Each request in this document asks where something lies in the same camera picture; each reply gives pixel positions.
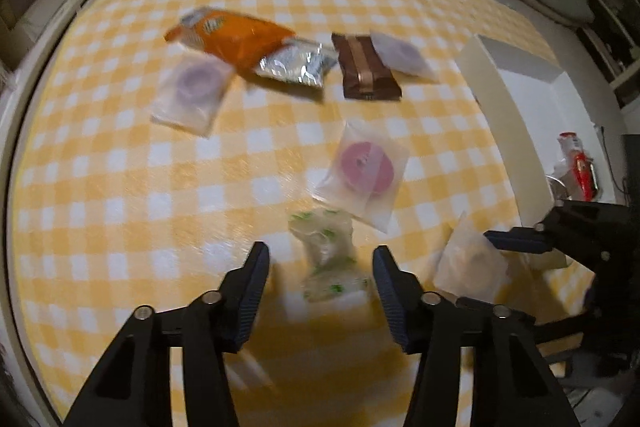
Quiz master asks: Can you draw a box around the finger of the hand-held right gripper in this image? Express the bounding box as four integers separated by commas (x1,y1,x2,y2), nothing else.
532,312,598,344
484,201,640,268

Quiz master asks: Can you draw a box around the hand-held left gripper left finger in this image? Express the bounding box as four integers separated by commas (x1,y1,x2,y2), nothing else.
62,241,272,427

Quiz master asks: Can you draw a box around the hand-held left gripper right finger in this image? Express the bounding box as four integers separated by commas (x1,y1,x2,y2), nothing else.
372,244,583,427

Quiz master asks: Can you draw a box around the white round candy packet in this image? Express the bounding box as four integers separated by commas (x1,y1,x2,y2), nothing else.
432,212,508,305

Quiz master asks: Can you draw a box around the green white candy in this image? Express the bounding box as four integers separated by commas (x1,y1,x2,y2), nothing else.
287,208,373,305

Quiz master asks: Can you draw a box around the red snack packet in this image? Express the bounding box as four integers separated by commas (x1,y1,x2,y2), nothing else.
557,132,598,202

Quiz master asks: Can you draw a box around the pink round candy packet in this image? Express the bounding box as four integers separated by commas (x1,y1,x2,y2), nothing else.
312,119,410,233

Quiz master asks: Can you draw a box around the white cardboard box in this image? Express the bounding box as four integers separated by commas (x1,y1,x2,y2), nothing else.
455,34,618,268

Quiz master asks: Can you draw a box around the brown chocolate packet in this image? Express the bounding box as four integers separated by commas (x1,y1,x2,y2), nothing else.
331,33,403,102

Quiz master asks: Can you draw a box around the silver green snack packet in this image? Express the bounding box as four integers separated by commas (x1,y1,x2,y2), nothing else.
254,39,338,90

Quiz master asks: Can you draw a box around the orange snack packet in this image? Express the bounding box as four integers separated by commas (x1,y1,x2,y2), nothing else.
165,7,296,75

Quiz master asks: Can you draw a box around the yellow checkered mat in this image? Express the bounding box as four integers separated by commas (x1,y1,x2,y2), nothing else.
10,0,601,427

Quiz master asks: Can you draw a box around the black cable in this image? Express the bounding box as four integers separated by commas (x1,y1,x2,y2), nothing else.
599,126,617,196

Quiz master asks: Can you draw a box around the white wall shelf niche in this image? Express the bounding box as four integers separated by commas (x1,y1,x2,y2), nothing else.
550,0,640,92

